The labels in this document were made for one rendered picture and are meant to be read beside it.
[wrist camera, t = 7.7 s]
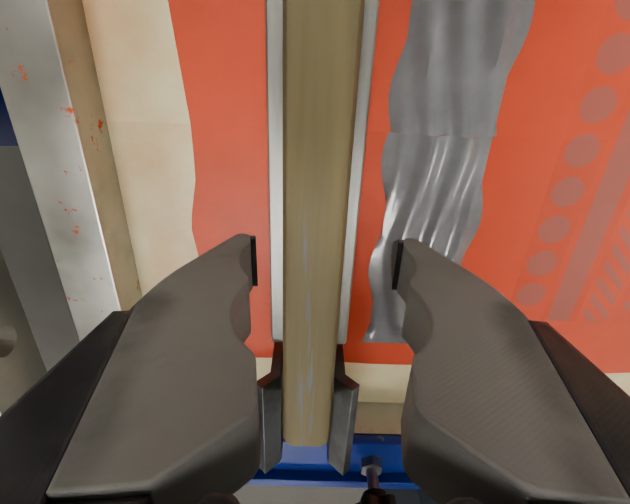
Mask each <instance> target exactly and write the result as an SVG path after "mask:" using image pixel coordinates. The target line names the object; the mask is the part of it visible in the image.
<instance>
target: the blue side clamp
mask: <svg viewBox="0 0 630 504"><path fill-rule="evenodd" d="M371 455H372V456H375V457H377V458H379V459H381V464H382V471H381V475H378V480H379V487H380V488H381V489H419V490H422V489H420V488H419V487H418V486H417V485H415V484H414V483H413V482H412V481H411V480H410V479H409V477H408V476H407V474H406V473H405V471H404V468H403V464H402V442H401V436H391V435H355V434H354V435H353V443H352V451H351V459H350V467H349V471H348V472H347V473H346V474H345V475H344V476H342V475H341V474H340V473H339V472H338V471H337V470H336V469H335V468H334V467H333V466H332V465H331V464H329V462H328V455H327V443H326V444H325V445H323V446H320V447H314V446H291V445H289V444H287V443H285V441H284V438H283V447H282V459H281V461H280V462H279V463H278V464H277V465H275V466H274V467H273V468H272V469H271V470H270V471H268V472H267V473H266V474H265V473H264V472H263V471H262V470H261V469H260V468H259V469H258V471H257V473H256V475H255V476H254V477H253V478H252V479H251V480H250V481H249V482H248V483H247V484H245V485H266V486H304V487H343V488H368V486H367V477H366V476H364V475H362V474H361V468H360V464H361V458H365V457H368V456H371Z"/></svg>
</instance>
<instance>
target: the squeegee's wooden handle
mask: <svg viewBox="0 0 630 504"><path fill-rule="evenodd" d="M364 7H365V0H283V438H284V441H285V443H287V444H289V445H291V446H314V447H320V446H323V445H325V444H326V443H327V441H328V440H329V433H330V421H331V408H332V396H333V384H334V372H335V360H336V348H337V336H338V323H339V311H340V299H341V287H342V275H343V263H344V250H345V238H346V226H347V214H348V202H349V190H350V177H351V165H352V153H353V141H354V129H355V117H356V104H357V92H358V80H359V68H360V56H361V44H362V32H363V19H364Z"/></svg>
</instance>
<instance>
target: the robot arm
mask: <svg viewBox="0 0 630 504"><path fill-rule="evenodd" d="M391 281H392V289H393V290H397V293H398V294H399V295H400V296H401V298H402V299H403V301H404V302H405V304H406V309H405V315H404V321H403V327H402V337H403V339H404V340H405V341H406V343H407V344H408V345H409V347H410V348H411V350H412V351H413V353H414V355H415V356H414V358H413V361H412V366H411V371H410V376H409V381H408V386H407V391H406V397H405V402H404V407H403V412H402V417H401V442H402V464H403V468H404V471H405V473H406V474H407V476H408V477H409V479H410V480H411V481H412V482H413V483H414V484H415V485H417V486H418V487H419V488H420V489H422V490H423V491H424V492H425V493H427V494H428V495H429V496H430V497H432V498H433V499H434V500H435V501H437V502H438V503H439V504H630V396H629V395H628V394H627V393H626V392H625V391H623V390H622V389H621V388H620V387H619V386H618V385H617V384H616V383H614V382H613V381H612V380H611V379H610V378H609V377H608V376H607V375H606V374H604V373H603V372H602V371H601V370H600V369H599V368H598V367H597V366H595V365H594V364H593V363H592V362H591V361H590V360H589V359H588V358H587V357H585V356H584V355H583V354H582V353H581V352H580V351H579V350H578V349H576V348H575V347H574V346H573V345H572V344H571V343H570V342H569V341H568V340H566V339H565V338H564V337H563V336H562V335H561V334H560V333H559V332H557V331H556V330H555V329H554V328H553V327H552V326H551V325H550V324H549V323H547V322H544V321H532V320H529V319H528V318H527V317H526V316H525V314H524V313H523V312H521V311H520V310H519V309H518V308H517V307H516V306H515V305H514V304H513V303H512V302H511V301H509V300H508V299H507V298H506V297H505V296H504V295H502V294H501V293H500V292H499V291H497V290H496V289H495V288H494V287H492V286H491V285H489V284H488V283H487V282H485V281H484V280H482V279H481V278H479V277H478V276H476V275H475V274H473V273H472V272H470V271H468V270H467V269H465V268H463V267H462V266H460V265H458V264H457V263H455V262H453V261H452V260H450V259H448V258H447V257H445V256H443V255H442V254H440V253H439V252H437V251H435V250H434V249H432V248H430V247H429V246H427V245H425V244H424V243H422V242H420V241H419V240H417V239H413V238H407V239H404V240H400V239H398V240H396V241H394V242H393V246H392V253H391ZM253 286H258V280H257V257H256V236H255V235H253V236H250V235H248V234H237V235H234V236H233V237H231V238H229V239H228V240H226V241H224V242H223V243H221V244H219V245H217V246H216V247H214V248H212V249H211V250H209V251H207V252H206V253H204V254H202V255H200V256H199V257H197V258H195V259H194V260H192V261H190V262H189V263H187V264H185V265H183V266H182V267H180V268H179V269H177V270H176V271H174V272H173V273H171V274H170V275H168V276H167V277H166V278H164V279H163V280H162V281H160V282H159V283H158V284H157V285H156V286H154V287H153V288H152V289H151V290H150V291H149V292H148V293H146V294H145V295H144V296H143V297H142V298H141V299H140V300H139V301H138V302H137V303H136V304H135V305H134V306H133V307H132V308H131V309H130V310H127V311H113V312H112V313H110V314H109V315H108V316H107V317H106V318H105V319H104V320H103V321H102V322H101V323H100V324H99V325H98V326H96V327H95V328H94V329H93V330H92V331H91V332H90V333H89V334H88V335H87V336H86V337H85V338H84V339H82V340H81V341H80V342H79V343H78V344H77V345H76V346H75V347H74V348H73V349H72V350H71V351H70V352H68V353H67V354H66V355H65V356H64V357H63V358H62V359H61V360H60V361H59V362H58V363H57V364H56V365H55V366H53V367H52V368H51V369H50V370H49V371H48V372H47V373H46V374H45V375H44V376H43V377H42V378H41V379H39V380H38V381H37V382H36V383H35V384H34V385H33V386H32V387H31V388H30V389H29V390H28V391H27V392H25V393H24V394H23V395H22V396H21V397H20V398H19V399H18V400H17V401H16V402H15V403H14V404H13V405H11V406H10V407H9V408H8V409H7V410H6V411H5V412H4V413H3V414H2V415H1V416H0V504H240V503H239V501H238V499H237V498H236V497H235V496H234V495H233V494H234V493H235V492H237V491H238V490H239V489H240V488H242V487H243V486H244V485H245V484H247V483H248V482H249V481H250V480H251V479H252V478H253V477H254V476H255V475H256V473H257V471H258V469H259V467H260V462H261V453H260V432H259V411H258V392H257V372H256V358H255V355H254V353H253V352H252V351H251V350H250V349H249V348H248V347H247V346H246V345H245V344H244V342H245V341H246V339H247V338H248V337H249V336H250V334H251V317H250V299H249V292H250V291H251V290H252V288H253Z"/></svg>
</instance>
